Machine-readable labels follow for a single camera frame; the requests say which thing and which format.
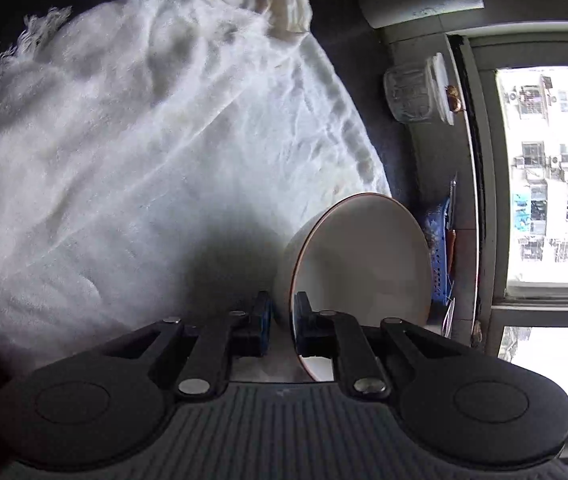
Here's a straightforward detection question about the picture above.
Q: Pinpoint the blue plastic basket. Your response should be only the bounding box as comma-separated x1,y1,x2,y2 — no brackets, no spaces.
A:
424,195,457,307

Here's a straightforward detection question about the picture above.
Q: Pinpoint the white bowl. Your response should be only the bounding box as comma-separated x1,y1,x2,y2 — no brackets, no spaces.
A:
273,192,433,383

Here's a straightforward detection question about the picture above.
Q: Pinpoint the glass jar with lid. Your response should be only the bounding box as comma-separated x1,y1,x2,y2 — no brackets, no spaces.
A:
383,52,462,126

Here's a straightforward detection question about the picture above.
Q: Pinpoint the window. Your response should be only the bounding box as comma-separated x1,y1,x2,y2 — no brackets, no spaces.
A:
446,22,568,461

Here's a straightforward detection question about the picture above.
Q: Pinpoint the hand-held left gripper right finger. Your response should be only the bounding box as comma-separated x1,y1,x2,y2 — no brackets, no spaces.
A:
294,291,457,402

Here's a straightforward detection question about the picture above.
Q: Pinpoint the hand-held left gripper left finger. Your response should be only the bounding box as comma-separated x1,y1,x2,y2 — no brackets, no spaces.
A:
109,290,275,403

